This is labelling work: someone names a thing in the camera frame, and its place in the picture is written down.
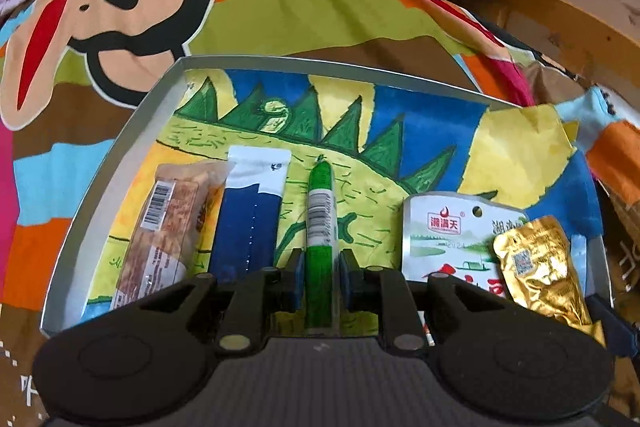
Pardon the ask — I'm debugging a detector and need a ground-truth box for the brown monkey print blanket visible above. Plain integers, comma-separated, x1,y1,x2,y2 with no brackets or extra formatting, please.
0,0,640,427

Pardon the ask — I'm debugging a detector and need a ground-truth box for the dark blue snack packet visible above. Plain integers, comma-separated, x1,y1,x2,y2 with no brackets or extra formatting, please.
207,146,293,279

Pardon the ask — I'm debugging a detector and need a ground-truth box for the grey metal tray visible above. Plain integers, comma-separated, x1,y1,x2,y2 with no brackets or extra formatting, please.
40,54,614,340

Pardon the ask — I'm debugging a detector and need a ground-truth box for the white snack pouch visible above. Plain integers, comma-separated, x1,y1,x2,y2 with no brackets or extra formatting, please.
402,191,531,343

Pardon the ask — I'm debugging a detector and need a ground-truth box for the dinosaur drawing paper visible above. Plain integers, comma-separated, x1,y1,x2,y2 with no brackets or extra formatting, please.
85,68,603,309

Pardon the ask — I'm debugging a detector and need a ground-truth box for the gold snack packet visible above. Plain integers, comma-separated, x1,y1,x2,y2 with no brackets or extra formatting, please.
492,215,594,329

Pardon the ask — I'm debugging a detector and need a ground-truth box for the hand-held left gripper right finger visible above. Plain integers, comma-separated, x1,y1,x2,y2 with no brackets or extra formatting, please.
340,251,507,354

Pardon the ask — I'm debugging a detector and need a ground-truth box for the wooden bed frame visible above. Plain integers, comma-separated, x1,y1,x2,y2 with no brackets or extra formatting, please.
475,0,640,84

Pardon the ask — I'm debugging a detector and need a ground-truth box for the green marker pen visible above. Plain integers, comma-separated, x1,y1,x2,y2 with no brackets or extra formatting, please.
304,159,335,336

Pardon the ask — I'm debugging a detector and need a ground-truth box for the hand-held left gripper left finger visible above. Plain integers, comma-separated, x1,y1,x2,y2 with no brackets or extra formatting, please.
135,252,307,355

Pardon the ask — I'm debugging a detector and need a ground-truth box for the clear nut bar packet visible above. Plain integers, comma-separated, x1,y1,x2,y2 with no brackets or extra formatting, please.
111,159,232,311

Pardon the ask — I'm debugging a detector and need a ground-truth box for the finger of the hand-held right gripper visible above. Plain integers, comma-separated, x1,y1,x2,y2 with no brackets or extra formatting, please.
582,296,640,359

